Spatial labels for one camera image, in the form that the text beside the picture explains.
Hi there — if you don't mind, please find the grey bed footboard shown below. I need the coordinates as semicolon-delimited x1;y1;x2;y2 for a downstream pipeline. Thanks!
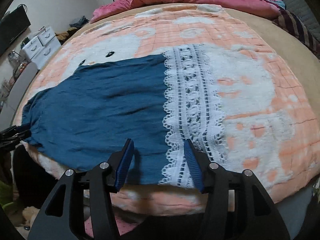
1;62;38;131

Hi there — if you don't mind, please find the striped dark pillow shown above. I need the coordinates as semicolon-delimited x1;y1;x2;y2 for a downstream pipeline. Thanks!
272;10;319;59

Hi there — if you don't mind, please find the clothes heap on floor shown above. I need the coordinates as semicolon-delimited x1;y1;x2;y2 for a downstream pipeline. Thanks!
55;16;89;45

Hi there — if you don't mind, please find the blue denim pants lace hem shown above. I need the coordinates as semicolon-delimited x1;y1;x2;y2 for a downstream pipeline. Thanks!
22;44;226;188

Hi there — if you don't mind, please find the peach white fleece blanket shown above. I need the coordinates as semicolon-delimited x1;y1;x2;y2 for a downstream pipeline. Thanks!
12;3;320;217

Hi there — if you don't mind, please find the white drawer cabinet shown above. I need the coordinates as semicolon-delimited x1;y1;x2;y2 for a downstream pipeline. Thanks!
21;25;61;70

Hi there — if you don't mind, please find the black wall television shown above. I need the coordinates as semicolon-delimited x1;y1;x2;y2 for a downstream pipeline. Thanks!
0;5;31;55

